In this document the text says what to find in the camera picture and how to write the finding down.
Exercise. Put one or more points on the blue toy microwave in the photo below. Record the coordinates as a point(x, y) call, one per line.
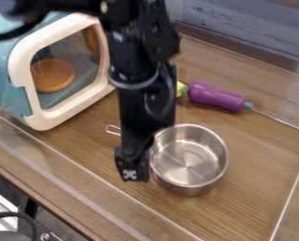
point(54, 70)

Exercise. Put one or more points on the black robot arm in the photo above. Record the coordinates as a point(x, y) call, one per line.
point(143, 41)

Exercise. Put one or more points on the purple toy eggplant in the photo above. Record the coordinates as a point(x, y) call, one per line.
point(203, 93)

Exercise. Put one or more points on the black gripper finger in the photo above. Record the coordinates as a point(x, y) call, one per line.
point(132, 171)

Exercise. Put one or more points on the clear acrylic barrier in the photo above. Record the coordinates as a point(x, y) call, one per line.
point(92, 206)

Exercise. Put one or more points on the silver pot with wire handle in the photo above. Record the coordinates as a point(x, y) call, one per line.
point(188, 159)

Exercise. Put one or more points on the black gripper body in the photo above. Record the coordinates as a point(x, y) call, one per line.
point(147, 107)

